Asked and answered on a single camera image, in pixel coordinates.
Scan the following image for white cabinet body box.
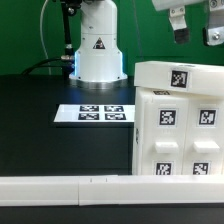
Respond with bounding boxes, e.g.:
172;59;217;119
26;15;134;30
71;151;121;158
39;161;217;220
132;87;224;175

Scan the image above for white hanging cable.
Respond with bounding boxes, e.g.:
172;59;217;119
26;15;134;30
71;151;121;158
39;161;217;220
39;0;54;76

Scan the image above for white front fence rail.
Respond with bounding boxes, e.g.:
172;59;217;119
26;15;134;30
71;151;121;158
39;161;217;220
0;175;224;206

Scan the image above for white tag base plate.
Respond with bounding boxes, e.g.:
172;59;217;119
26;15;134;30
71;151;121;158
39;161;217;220
54;104;135;123

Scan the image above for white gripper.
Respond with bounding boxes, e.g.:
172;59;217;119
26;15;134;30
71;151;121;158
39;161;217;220
152;0;224;46

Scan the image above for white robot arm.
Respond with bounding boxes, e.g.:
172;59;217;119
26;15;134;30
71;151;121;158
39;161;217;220
69;0;224;89

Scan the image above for white cabinet door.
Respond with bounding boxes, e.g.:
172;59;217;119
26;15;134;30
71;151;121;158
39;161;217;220
141;97;188;175
182;98;224;175

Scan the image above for black cable bundle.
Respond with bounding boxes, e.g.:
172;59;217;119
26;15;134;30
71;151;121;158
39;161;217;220
20;57;76;76

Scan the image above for white cabinet top bar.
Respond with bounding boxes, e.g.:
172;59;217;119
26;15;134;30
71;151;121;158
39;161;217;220
134;61;224;97

